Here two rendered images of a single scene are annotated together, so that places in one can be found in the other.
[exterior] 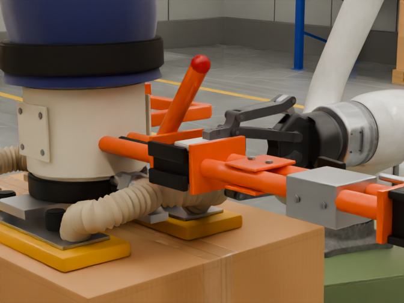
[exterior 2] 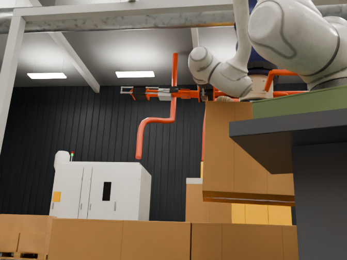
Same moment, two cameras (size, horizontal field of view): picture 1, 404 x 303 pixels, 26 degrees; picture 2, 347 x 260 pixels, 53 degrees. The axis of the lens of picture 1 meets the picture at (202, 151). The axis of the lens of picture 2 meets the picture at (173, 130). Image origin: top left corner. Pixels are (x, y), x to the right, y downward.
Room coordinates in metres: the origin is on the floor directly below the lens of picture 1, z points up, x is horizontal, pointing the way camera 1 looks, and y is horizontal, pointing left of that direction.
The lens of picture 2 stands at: (2.13, -1.25, 0.47)
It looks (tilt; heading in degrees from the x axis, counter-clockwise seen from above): 18 degrees up; 137
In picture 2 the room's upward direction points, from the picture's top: 2 degrees clockwise
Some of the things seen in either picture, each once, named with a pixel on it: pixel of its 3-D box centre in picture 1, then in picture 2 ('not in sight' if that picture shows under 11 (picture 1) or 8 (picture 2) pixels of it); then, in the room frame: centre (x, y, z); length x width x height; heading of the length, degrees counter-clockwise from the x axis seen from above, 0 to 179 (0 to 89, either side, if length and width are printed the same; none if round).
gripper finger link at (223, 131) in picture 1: (222, 125); not in sight; (1.03, -0.02, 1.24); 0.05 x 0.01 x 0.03; 128
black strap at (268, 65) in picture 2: (84, 53); (255, 74); (1.22, 0.16, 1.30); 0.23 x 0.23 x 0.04
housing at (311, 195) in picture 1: (330, 196); (165, 94); (0.85, -0.13, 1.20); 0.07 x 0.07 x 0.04; 39
